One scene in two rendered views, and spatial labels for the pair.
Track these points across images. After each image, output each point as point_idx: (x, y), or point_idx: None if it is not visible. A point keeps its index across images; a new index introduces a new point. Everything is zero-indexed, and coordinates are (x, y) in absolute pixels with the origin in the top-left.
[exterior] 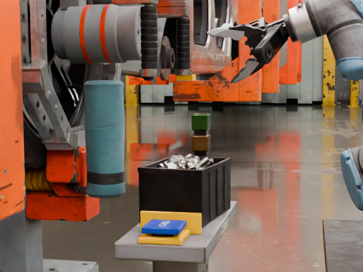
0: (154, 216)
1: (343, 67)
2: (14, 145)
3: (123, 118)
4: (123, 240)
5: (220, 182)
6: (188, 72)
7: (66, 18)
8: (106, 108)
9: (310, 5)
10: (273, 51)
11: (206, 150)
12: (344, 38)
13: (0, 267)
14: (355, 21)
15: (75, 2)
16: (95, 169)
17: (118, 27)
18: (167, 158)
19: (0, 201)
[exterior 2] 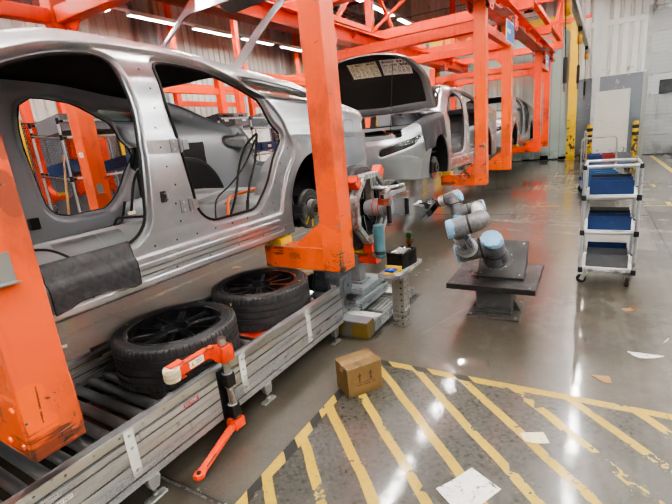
0: (389, 266)
1: (453, 217)
2: (351, 251)
3: (384, 235)
4: (380, 273)
5: (411, 255)
6: (408, 215)
7: (367, 204)
8: (378, 233)
9: (444, 196)
10: (432, 211)
11: (410, 243)
12: (453, 208)
13: (352, 276)
14: (457, 202)
15: (370, 198)
16: (376, 250)
17: (382, 207)
18: (397, 247)
19: (348, 265)
